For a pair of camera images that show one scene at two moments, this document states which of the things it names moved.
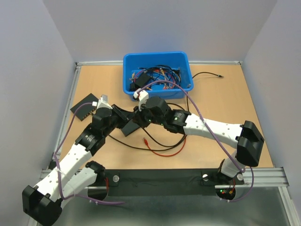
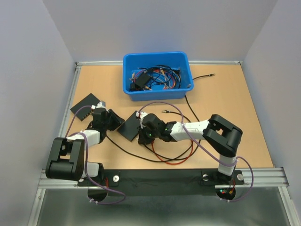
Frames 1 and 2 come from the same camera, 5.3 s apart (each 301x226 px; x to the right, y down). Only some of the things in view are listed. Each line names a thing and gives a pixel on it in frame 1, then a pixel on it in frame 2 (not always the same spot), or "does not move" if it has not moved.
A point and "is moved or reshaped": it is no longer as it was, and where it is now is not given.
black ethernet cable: [168, 147] -> [172, 113]
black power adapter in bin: [140, 81] does not move
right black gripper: [138, 116] -> [142, 140]
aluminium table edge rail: [67, 108] does not move
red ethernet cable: [146, 143] -> [175, 163]
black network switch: [84, 110] does not move
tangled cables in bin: [157, 77] does not move
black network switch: [130, 126] is moved or reshaped
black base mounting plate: [165, 182] does not move
